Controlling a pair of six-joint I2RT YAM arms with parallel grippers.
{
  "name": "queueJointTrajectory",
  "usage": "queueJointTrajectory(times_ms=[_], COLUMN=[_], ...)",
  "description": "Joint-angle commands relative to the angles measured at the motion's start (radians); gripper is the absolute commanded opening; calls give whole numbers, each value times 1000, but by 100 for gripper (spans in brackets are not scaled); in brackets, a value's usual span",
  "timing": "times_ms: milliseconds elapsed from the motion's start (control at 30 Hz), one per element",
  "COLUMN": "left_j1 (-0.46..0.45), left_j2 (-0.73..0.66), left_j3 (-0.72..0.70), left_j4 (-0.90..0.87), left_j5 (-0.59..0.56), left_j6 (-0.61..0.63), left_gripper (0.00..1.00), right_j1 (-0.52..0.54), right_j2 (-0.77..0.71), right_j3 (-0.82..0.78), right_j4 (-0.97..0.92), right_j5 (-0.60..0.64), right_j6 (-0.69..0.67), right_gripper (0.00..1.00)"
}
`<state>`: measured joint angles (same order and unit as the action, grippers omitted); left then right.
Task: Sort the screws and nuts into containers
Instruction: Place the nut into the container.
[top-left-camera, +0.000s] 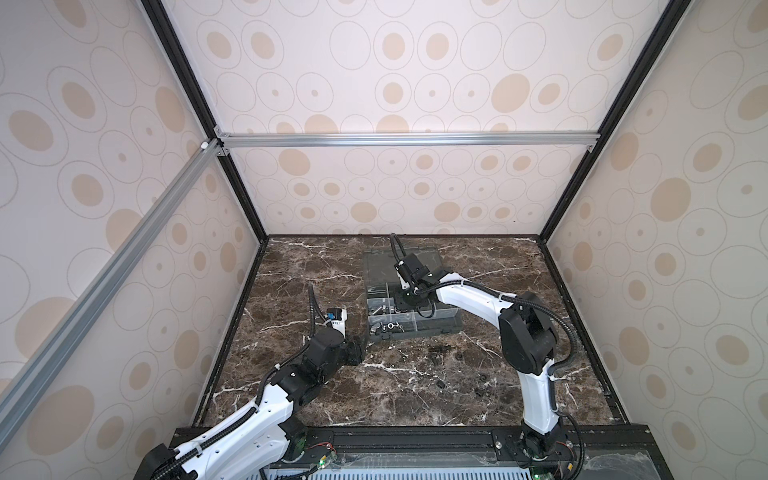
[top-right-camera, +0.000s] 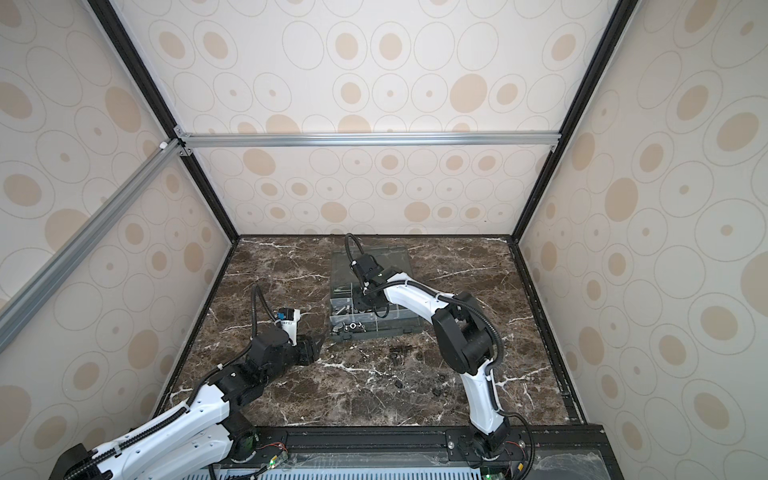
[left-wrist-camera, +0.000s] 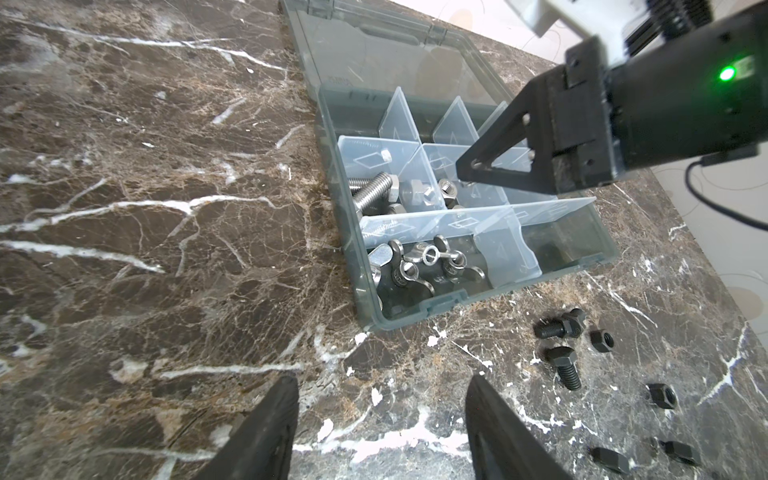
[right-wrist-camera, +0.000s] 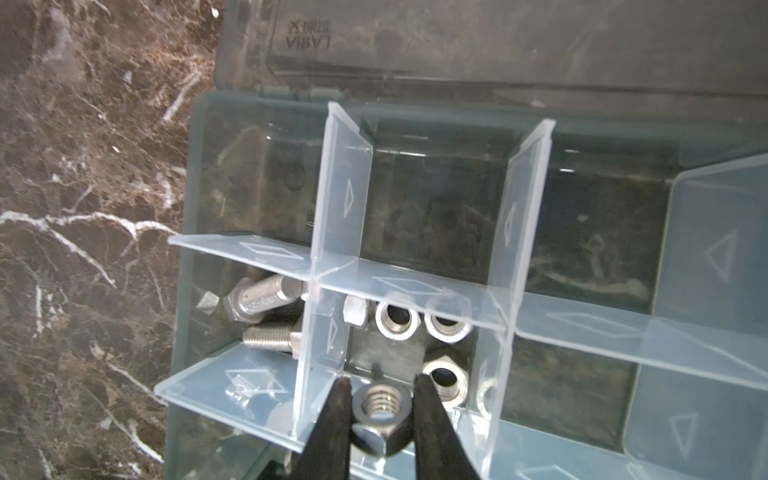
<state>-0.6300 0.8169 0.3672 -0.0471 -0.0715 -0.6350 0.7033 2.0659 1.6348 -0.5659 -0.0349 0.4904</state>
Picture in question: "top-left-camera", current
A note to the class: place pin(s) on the horizontal aluminium frame bar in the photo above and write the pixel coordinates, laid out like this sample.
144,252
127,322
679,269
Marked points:
422,139

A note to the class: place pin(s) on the diagonal aluminium frame bar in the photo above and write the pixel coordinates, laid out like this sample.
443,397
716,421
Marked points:
40,371

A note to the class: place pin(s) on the clear grey compartment organizer box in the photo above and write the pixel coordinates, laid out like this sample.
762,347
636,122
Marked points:
393,314

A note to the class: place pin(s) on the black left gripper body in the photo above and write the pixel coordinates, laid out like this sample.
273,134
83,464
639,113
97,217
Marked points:
329,369

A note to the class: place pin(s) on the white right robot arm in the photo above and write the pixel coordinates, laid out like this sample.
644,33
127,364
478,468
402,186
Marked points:
527,335

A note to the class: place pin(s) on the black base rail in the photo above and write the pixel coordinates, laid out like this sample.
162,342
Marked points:
588,452

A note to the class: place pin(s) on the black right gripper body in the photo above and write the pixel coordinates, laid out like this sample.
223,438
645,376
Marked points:
417,272

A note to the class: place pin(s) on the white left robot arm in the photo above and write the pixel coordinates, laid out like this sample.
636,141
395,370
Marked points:
264,431

